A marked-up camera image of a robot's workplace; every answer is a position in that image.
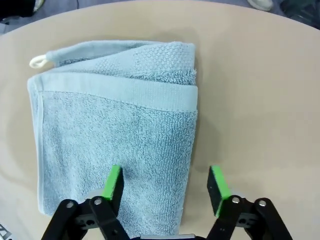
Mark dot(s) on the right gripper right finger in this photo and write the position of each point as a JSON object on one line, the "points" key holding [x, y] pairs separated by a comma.
{"points": [[217, 190]]}

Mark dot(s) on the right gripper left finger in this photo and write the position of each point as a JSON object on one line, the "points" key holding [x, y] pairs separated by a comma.
{"points": [[113, 190]]}

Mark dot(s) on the light blue terry towel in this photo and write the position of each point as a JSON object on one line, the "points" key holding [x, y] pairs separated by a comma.
{"points": [[112, 125]]}

